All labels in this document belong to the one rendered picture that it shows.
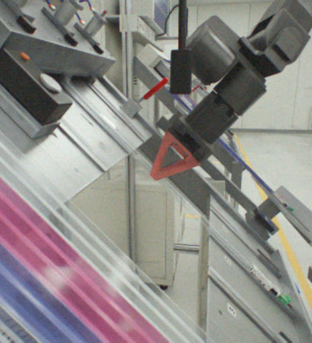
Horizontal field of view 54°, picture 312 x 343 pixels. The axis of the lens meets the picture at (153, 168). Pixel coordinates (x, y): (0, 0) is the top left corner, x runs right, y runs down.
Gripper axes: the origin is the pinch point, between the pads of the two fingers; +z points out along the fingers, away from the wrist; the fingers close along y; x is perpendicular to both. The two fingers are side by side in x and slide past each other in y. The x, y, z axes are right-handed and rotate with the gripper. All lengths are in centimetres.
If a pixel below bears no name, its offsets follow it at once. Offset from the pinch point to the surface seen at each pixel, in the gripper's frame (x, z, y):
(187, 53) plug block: -7.2, -15.5, 12.7
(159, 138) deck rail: -3.7, 0.1, -19.1
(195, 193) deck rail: 10.5, 3.4, -19.2
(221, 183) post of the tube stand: 17.6, 1.8, -39.9
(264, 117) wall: 138, -53, -760
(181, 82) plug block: -5.6, -13.1, 12.6
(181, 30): -9.2, -16.7, 12.3
